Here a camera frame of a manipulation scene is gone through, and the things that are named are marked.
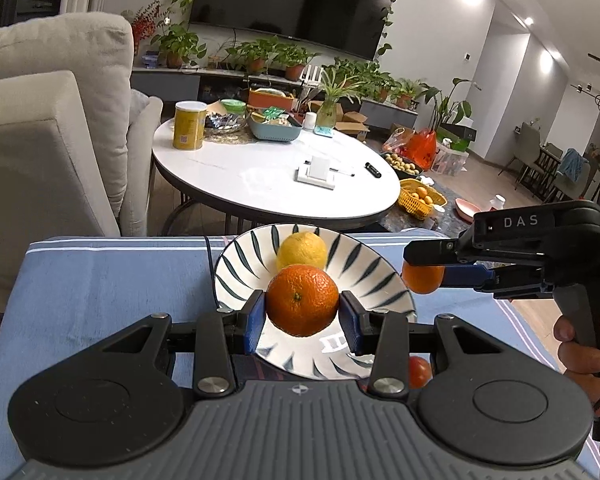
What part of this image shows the row of potted plants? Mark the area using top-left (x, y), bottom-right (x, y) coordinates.
top-left (150, 22), bottom-right (426, 111)

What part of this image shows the red berry plant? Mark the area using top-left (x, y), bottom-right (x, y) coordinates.
top-left (122, 2), bottom-right (162, 56)

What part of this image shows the glass vase with spider plant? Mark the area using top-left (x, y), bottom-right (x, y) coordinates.
top-left (315, 67), bottom-right (366, 129)

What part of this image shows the blue striped tablecloth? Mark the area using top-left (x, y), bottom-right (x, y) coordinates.
top-left (0, 232), bottom-right (600, 480)

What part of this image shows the grey television cabinet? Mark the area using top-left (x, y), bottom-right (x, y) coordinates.
top-left (130, 62), bottom-right (421, 131)

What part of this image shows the white blue striped bowl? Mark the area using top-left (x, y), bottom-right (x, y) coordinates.
top-left (213, 223), bottom-right (417, 381)

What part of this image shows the small orange mandarin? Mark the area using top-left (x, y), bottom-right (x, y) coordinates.
top-left (401, 260), bottom-right (446, 295)

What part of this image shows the cardboard box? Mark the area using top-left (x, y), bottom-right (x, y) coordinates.
top-left (337, 109), bottom-right (371, 142)

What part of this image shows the white round table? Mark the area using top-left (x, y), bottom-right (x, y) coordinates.
top-left (151, 115), bottom-right (402, 236)

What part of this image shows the blue cloth on chair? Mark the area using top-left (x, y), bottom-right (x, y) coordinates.
top-left (560, 149), bottom-right (589, 182)

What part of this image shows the red pen holder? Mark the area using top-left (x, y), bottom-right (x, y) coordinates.
top-left (291, 85), bottom-right (313, 122)

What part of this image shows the red apple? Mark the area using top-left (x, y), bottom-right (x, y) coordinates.
top-left (408, 356), bottom-right (434, 390)

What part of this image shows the dining table with chairs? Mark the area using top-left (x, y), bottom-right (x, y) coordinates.
top-left (505, 120), bottom-right (600, 206)

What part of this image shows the teal plastic basket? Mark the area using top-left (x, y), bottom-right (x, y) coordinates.
top-left (245, 110), bottom-right (303, 144)

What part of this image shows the large leafy floor plant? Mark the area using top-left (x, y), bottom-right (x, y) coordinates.
top-left (420, 77), bottom-right (482, 132)

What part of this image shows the pink plate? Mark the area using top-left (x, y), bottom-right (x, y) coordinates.
top-left (455, 198), bottom-right (486, 224)

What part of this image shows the tray of foil snack packets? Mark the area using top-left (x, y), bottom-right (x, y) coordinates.
top-left (205, 111), bottom-right (248, 133)

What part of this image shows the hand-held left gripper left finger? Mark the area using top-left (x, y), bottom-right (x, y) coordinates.
top-left (100, 290), bottom-right (267, 399)

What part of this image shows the orange plastic bag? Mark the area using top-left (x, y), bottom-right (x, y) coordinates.
top-left (405, 129), bottom-right (439, 171)

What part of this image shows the yellow lemon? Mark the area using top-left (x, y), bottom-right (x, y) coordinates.
top-left (276, 232), bottom-right (328, 272)

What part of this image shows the person's right hand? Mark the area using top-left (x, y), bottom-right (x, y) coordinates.
top-left (553, 310), bottom-right (600, 418)

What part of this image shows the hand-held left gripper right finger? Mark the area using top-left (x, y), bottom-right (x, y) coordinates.
top-left (340, 290), bottom-right (502, 399)

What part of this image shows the orange plastic basket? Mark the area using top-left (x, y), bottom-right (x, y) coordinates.
top-left (248, 87), bottom-right (296, 111)

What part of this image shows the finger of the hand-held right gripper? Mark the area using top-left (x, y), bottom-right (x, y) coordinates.
top-left (440, 265), bottom-right (499, 292)
top-left (402, 232), bottom-right (476, 267)

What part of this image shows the beige armchair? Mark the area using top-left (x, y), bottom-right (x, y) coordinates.
top-left (0, 12), bottom-right (165, 313)

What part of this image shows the yellow tin can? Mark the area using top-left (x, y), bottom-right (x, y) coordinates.
top-left (173, 101), bottom-right (208, 151)

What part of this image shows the white card stand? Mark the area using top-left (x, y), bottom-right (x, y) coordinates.
top-left (295, 156), bottom-right (337, 191)

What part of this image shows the yellow basket of oranges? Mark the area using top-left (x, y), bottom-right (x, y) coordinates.
top-left (397, 178), bottom-right (448, 221)

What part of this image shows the woven round placemat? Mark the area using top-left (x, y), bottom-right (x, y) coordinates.
top-left (202, 127), bottom-right (252, 146)

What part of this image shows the dark marble side table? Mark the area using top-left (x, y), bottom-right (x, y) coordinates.
top-left (380, 175), bottom-right (483, 243)

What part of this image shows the thin black cable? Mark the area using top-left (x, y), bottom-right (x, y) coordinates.
top-left (203, 236), bottom-right (223, 313)

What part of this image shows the black white pen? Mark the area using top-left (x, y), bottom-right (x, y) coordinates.
top-left (304, 160), bottom-right (356, 178)

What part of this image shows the black green box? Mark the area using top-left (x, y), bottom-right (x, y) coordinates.
top-left (439, 122), bottom-right (478, 152)

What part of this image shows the wrinkled orange mandarin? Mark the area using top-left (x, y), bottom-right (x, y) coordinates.
top-left (265, 264), bottom-right (341, 338)

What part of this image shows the black bowl of longans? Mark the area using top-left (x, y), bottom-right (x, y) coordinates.
top-left (382, 151), bottom-right (425, 177)

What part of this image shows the black wall television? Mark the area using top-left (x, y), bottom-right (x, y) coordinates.
top-left (188, 0), bottom-right (401, 61)

